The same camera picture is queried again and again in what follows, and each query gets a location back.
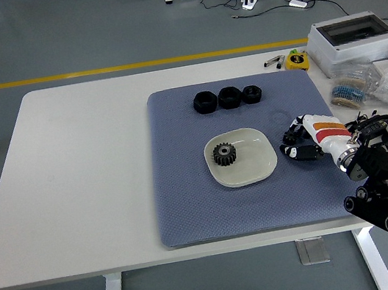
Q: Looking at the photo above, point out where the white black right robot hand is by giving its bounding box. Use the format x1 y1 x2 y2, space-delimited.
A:
274 106 359 175

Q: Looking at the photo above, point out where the long black floor cable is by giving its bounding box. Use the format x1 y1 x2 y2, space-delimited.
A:
230 0 351 35

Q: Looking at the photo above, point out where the large black hex nut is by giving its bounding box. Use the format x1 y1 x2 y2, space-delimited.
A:
190 89 219 117
215 84 245 112

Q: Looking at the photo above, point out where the blue-grey textured mat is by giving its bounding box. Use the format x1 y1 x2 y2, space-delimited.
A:
134 60 364 252

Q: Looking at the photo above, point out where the white square plate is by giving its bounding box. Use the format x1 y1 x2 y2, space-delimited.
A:
200 123 281 192

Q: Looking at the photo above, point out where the yellow floor tape line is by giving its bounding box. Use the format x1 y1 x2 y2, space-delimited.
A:
0 32 310 95

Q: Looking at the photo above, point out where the grey electrical enclosure box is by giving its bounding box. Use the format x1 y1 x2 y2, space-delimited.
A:
303 7 388 81

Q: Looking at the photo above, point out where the metal floor plate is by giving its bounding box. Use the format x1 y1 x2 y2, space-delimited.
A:
294 234 332 268

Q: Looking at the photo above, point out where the short black floor cable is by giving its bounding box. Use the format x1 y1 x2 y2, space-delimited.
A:
198 0 243 14

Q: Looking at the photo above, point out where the small black hex nut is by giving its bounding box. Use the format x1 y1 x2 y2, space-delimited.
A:
240 82 265 106

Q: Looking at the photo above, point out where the yellow tape measure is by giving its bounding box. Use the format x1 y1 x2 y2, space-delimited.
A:
282 46 311 73

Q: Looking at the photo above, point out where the large black gear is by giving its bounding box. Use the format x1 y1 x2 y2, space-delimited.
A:
209 140 240 169

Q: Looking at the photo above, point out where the silver metal tool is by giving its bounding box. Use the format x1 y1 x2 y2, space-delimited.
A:
262 56 285 68

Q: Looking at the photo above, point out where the bag of blue resistors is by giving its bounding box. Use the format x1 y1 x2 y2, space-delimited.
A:
325 60 385 114

